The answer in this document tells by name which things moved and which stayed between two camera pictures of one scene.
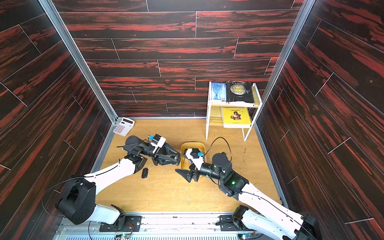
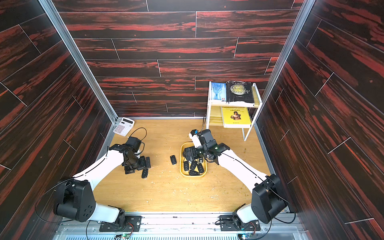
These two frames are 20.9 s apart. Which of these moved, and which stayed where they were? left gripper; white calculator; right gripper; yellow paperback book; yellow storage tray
Moved: left gripper; right gripper
Stayed: yellow storage tray; white calculator; yellow paperback book
